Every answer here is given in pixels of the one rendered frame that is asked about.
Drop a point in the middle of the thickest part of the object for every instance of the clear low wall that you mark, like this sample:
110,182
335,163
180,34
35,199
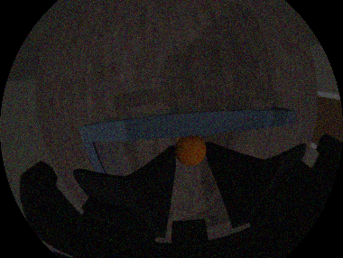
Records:
112,156

